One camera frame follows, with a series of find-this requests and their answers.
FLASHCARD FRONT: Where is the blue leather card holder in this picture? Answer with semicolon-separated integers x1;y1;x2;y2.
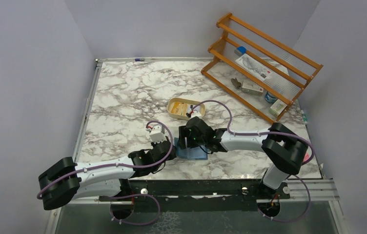
177;146;208;160

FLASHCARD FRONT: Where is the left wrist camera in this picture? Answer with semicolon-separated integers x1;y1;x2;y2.
149;124;166;143

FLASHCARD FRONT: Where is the orange wooden rack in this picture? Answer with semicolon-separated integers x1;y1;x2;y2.
201;13;323;123

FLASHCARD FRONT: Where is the blue white can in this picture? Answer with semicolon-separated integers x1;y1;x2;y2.
265;92;278;104

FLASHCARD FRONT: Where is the yellow orange card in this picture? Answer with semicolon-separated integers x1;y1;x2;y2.
171;101;188;117

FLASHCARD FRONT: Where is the brown small figurine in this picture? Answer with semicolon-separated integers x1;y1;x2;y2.
231;78;242;89

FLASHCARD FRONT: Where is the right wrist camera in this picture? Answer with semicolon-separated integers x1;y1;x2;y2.
186;109;202;119

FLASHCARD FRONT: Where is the blue grey eraser block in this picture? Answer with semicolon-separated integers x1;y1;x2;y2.
234;46;246;56

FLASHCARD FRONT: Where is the long white printed box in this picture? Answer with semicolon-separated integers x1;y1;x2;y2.
235;54;273;82

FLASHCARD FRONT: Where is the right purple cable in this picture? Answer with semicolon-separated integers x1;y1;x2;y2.
190;99;315;223

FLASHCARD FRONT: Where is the small beige red box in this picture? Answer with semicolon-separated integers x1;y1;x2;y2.
241;80;264;96

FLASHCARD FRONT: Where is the pink round object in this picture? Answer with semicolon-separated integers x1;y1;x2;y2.
303;153;310;163

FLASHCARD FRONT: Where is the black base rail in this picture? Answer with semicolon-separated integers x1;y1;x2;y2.
99;179;290;215

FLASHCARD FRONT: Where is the small green white box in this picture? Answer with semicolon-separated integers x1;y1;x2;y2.
269;99;287;117

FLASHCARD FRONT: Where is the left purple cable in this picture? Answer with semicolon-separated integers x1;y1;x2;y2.
37;120;174;226

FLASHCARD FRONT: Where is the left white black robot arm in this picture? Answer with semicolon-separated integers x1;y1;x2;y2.
37;140;176;210

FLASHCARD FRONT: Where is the yellow oval tray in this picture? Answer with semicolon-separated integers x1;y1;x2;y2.
167;97;206;120

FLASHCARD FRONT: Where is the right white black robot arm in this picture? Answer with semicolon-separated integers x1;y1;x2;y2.
178;117;309;198

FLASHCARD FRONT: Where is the purple cable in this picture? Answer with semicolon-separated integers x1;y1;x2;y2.
37;120;174;226
190;99;315;223

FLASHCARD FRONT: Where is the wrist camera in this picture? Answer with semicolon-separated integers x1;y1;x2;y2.
186;109;202;119
149;124;166;143

